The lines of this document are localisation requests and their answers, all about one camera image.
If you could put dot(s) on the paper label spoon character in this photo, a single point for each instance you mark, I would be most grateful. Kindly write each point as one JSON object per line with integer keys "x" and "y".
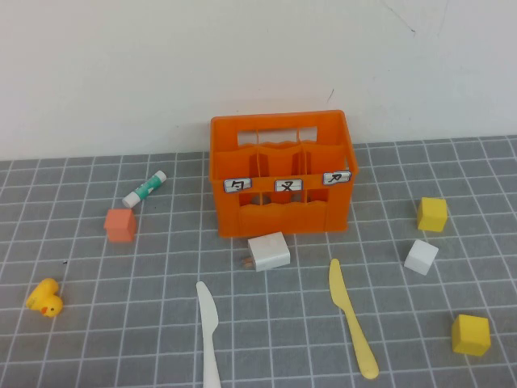
{"x": 238, "y": 186}

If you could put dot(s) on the salmon orange house block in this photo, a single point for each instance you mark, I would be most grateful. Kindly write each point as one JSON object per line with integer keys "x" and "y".
{"x": 120, "y": 228}

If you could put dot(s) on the paper label knife character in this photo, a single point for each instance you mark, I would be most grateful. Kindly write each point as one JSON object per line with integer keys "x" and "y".
{"x": 337, "y": 178}

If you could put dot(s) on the yellow rubber duck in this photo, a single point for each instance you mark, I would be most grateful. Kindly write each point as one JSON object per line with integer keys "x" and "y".
{"x": 46, "y": 301}

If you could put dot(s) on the yellow foam cube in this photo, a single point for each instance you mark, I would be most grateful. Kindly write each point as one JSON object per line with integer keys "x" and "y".
{"x": 470, "y": 335}
{"x": 432, "y": 216}

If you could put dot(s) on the paper label fork character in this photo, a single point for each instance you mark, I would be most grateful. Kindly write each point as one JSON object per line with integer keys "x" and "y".
{"x": 288, "y": 185}

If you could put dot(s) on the yellow plastic knife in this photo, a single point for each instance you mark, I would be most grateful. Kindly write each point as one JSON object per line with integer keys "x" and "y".
{"x": 339, "y": 291}

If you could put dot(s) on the white power adapter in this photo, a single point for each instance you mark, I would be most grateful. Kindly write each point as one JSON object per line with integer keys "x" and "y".
{"x": 268, "y": 252}

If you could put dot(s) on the white plastic knife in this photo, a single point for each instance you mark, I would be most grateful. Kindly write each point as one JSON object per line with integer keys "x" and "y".
{"x": 208, "y": 319}

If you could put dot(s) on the grey grid table mat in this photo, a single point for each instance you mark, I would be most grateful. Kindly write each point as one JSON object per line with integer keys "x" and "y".
{"x": 161, "y": 343}

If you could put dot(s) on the white foam cube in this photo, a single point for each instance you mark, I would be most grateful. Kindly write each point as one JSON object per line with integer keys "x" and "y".
{"x": 420, "y": 258}

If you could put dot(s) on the orange plastic cutlery crate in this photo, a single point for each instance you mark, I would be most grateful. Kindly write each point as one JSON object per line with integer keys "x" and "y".
{"x": 282, "y": 218}

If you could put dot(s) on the white green glue stick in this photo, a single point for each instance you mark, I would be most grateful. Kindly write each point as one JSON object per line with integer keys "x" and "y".
{"x": 143, "y": 190}

